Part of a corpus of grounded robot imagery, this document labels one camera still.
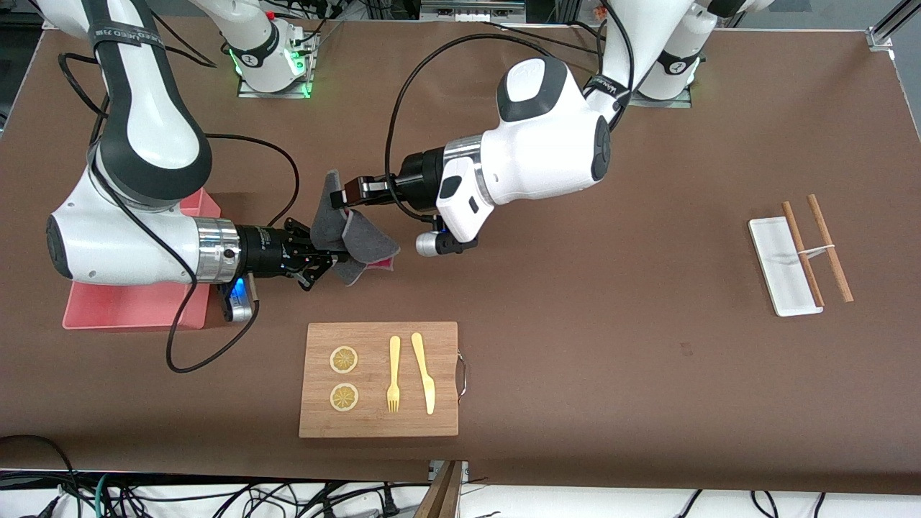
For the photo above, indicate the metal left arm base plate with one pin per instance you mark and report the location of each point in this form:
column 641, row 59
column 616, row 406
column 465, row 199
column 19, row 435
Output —
column 669, row 103

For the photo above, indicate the small metal bracket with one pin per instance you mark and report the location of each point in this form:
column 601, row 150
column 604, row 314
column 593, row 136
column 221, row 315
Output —
column 434, row 471

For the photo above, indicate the pink plastic bin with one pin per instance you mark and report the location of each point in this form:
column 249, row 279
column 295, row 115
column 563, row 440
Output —
column 129, row 306

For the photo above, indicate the wooden stand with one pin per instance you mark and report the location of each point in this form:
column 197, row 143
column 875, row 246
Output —
column 442, row 496

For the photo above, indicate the white rubber band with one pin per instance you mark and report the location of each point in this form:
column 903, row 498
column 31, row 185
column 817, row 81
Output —
column 817, row 250

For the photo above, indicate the yellow plastic fork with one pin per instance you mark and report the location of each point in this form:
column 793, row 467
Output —
column 394, row 352

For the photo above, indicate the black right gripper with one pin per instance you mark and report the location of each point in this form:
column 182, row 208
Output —
column 264, row 252

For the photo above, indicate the wooden cutting board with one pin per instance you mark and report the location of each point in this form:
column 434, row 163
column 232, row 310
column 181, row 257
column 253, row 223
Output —
column 439, row 360

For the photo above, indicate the aluminium frame profile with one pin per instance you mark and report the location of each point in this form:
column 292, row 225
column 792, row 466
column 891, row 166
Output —
column 881, row 37

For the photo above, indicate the white rectangular tray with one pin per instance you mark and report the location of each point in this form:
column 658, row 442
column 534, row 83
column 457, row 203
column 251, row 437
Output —
column 773, row 252

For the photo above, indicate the dark grey cloth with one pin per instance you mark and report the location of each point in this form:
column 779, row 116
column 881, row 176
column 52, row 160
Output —
column 360, row 237

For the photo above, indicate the yellow plastic knife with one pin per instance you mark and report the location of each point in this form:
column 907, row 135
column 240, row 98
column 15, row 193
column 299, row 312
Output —
column 424, row 378

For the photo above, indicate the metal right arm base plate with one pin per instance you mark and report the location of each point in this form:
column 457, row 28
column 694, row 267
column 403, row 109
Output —
column 273, row 94

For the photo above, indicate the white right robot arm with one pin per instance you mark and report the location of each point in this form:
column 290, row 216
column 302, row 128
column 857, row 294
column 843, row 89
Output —
column 144, row 122

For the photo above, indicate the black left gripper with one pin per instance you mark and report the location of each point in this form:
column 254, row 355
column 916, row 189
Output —
column 419, row 173

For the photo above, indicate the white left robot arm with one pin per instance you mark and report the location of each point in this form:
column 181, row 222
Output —
column 540, row 151

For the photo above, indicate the white power strip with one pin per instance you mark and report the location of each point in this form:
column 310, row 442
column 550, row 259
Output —
column 468, row 13

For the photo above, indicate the lemon slice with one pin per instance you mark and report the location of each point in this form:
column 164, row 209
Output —
column 344, row 397
column 344, row 360

